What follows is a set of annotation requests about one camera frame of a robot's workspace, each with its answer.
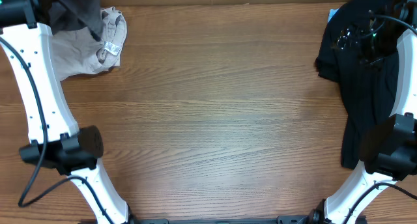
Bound light blue garment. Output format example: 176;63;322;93
328;9;338;22

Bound folded beige shorts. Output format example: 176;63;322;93
51;7;128;81

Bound grey shorts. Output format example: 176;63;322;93
49;0;104;42

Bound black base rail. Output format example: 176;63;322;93
129;216;308;224

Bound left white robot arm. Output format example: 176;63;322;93
1;0;134;223

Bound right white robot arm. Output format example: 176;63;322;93
306;0;416;223

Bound black t-shirt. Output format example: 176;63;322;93
315;0;416;169

